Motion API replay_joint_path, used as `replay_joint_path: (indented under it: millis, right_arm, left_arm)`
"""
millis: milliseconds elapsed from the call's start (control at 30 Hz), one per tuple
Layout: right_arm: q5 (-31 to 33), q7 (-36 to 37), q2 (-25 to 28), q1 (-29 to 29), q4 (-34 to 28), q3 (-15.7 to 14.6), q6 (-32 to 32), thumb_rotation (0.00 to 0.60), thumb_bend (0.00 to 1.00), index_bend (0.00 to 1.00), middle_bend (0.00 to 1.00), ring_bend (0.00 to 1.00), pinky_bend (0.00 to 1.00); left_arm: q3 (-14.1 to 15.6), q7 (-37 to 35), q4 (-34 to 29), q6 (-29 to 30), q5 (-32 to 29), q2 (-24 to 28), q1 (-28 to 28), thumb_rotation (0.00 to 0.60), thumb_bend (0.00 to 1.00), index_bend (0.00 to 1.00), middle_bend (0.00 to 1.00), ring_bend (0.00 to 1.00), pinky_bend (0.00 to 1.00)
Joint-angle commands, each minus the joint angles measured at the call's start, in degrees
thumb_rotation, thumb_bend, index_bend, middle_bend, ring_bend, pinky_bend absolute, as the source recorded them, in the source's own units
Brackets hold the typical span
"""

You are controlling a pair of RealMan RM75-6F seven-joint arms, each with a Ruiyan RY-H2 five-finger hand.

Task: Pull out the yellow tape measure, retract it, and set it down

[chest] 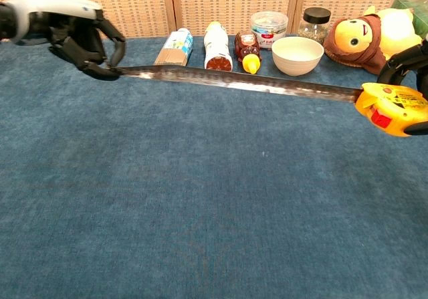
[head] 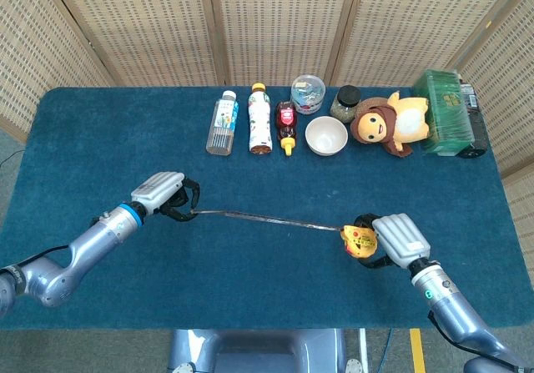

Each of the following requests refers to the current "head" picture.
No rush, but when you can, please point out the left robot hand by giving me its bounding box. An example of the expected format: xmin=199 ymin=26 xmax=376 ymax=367
xmin=130 ymin=171 xmax=201 ymax=223

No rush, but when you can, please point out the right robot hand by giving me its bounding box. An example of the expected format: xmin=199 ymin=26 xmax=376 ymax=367
xmin=354 ymin=212 xmax=431 ymax=270

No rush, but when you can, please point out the yellow tape measure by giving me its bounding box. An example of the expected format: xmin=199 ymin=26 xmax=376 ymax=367
xmin=189 ymin=208 xmax=379 ymax=260

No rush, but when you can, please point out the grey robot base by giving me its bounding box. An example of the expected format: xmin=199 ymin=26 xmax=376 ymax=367
xmin=168 ymin=328 xmax=348 ymax=373

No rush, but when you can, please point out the clear bottle with blue label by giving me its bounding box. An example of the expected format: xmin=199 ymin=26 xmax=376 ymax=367
xmin=205 ymin=89 xmax=239 ymax=157

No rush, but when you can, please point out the yellow plush toy brown hood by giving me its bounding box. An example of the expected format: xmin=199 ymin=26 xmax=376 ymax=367
xmin=349 ymin=90 xmax=431 ymax=159

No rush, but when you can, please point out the white brown-capped bottle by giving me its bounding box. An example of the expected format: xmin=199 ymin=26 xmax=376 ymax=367
xmin=248 ymin=83 xmax=275 ymax=156

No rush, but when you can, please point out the white bowl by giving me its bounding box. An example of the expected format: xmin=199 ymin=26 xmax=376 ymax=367
xmin=305 ymin=115 xmax=350 ymax=157

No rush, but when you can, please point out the blue table cloth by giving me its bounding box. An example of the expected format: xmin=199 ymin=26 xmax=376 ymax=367
xmin=0 ymin=86 xmax=534 ymax=330

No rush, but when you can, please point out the black box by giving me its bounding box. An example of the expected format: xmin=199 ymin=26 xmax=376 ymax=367
xmin=458 ymin=81 xmax=489 ymax=159

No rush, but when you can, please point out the green tissue pack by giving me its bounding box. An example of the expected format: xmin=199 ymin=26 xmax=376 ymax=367
xmin=411 ymin=68 xmax=476 ymax=157

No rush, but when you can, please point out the woven straw hat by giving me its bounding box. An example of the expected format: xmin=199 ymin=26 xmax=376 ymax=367
xmin=353 ymin=96 xmax=391 ymax=118

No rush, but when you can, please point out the syrup bottle with yellow cap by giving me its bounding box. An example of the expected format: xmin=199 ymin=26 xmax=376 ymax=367
xmin=275 ymin=100 xmax=298 ymax=157

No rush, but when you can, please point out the glass jar with black lid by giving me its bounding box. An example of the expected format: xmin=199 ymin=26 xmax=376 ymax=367
xmin=330 ymin=84 xmax=363 ymax=124

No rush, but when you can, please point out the clear plastic tub of clips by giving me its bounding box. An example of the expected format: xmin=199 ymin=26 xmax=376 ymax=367
xmin=290 ymin=73 xmax=327 ymax=116

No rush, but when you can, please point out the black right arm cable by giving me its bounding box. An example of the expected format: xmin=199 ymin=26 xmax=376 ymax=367
xmin=428 ymin=310 xmax=534 ymax=370

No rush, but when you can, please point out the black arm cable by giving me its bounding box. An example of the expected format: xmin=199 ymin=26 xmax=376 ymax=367
xmin=428 ymin=310 xmax=534 ymax=370
xmin=16 ymin=244 xmax=70 ymax=265

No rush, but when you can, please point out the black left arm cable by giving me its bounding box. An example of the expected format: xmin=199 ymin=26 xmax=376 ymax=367
xmin=16 ymin=244 xmax=70 ymax=265

